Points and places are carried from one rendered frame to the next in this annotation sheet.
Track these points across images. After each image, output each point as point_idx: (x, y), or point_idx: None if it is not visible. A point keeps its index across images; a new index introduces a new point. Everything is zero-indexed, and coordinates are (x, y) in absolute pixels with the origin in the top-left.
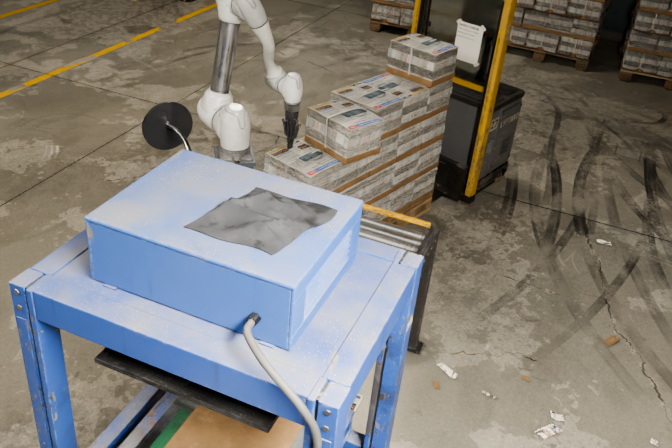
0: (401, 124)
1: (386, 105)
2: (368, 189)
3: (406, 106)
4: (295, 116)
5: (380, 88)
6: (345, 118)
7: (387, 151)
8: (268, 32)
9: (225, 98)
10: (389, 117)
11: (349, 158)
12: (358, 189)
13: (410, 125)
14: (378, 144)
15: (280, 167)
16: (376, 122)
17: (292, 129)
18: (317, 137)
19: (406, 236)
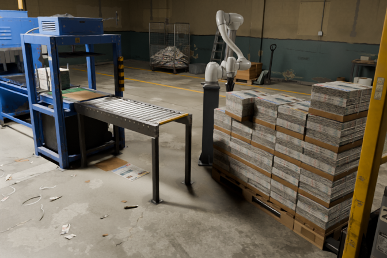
0: (277, 125)
1: (264, 99)
2: (250, 154)
3: (282, 113)
4: (227, 79)
5: (298, 103)
6: (241, 93)
7: (266, 138)
8: (220, 30)
9: (222, 63)
10: (265, 110)
11: (226, 111)
12: (242, 145)
13: (286, 132)
14: (241, 115)
15: None
16: (238, 97)
17: (228, 86)
18: None
19: (153, 119)
